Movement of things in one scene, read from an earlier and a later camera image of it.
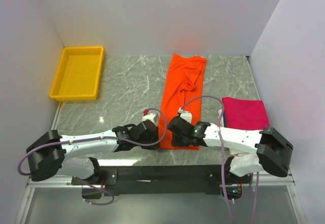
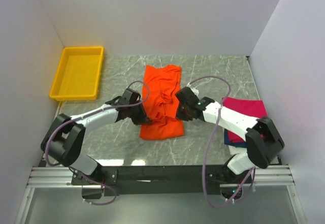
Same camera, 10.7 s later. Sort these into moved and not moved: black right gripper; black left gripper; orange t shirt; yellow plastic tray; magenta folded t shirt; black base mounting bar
Moved: orange t shirt; black left gripper; black right gripper
Not moved: yellow plastic tray; magenta folded t shirt; black base mounting bar
